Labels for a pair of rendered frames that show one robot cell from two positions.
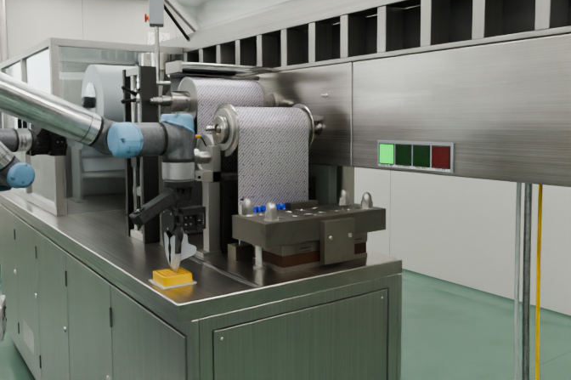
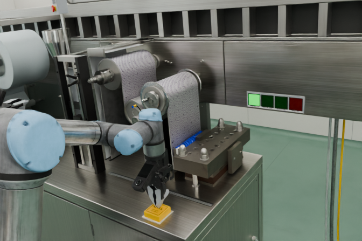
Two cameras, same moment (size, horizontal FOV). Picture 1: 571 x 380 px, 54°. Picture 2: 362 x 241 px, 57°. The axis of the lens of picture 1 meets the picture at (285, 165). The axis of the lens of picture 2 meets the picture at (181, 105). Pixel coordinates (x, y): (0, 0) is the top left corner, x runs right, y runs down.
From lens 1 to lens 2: 0.67 m
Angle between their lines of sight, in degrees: 23
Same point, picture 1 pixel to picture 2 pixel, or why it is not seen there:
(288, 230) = (215, 163)
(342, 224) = (237, 147)
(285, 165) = (189, 112)
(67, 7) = not seen: outside the picture
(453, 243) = not seen: hidden behind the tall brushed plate
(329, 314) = (239, 201)
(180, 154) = (159, 138)
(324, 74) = (199, 46)
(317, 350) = (236, 223)
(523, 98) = (355, 75)
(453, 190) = not seen: hidden behind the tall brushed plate
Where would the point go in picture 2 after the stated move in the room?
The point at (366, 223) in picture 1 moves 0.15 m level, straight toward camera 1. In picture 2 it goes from (243, 140) to (257, 154)
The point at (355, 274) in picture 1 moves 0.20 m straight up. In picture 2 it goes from (248, 174) to (246, 131)
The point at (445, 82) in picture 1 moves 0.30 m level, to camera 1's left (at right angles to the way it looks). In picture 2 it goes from (298, 61) to (230, 72)
